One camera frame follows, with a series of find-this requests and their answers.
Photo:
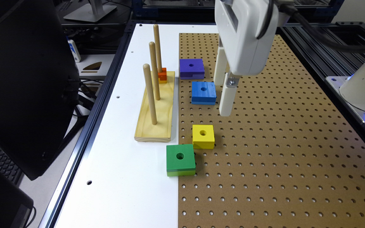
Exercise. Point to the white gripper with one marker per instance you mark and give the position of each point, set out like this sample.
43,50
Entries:
239,23

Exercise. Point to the yellow wooden block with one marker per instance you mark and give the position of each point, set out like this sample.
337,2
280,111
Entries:
203,136

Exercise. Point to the blue wooden block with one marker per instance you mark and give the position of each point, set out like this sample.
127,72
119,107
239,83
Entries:
203,93

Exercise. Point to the purple wooden block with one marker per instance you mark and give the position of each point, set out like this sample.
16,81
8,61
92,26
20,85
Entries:
191,69

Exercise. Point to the orange wooden block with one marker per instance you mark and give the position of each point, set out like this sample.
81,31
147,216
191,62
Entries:
162,76

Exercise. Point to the green wooden block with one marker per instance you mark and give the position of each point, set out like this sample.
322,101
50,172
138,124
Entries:
180,160

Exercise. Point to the front wooden peg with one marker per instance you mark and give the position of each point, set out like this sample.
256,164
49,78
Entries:
150,93

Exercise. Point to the wooden peg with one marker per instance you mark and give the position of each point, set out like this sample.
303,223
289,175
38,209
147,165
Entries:
150,93
158,47
154,71

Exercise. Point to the middle wooden peg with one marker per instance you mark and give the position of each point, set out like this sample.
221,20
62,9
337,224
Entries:
154,71

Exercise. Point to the rear wooden peg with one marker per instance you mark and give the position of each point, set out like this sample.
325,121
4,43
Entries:
158,47

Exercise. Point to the wooden peg base board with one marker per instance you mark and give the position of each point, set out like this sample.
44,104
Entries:
161,132

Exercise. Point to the brown perforated pegboard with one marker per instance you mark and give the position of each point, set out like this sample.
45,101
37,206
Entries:
285,157

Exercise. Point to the white blue small device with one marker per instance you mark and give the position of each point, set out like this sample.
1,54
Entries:
74,51

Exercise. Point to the silver monitor stand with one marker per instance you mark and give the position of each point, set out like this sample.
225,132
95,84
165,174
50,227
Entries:
92,12

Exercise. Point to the black computer monitor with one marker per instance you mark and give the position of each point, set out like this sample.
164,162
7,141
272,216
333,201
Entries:
39,84

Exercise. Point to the black keyboard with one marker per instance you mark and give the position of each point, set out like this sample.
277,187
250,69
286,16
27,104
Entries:
9,168

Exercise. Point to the black laptop corner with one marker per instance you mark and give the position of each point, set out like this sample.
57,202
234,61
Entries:
15,205

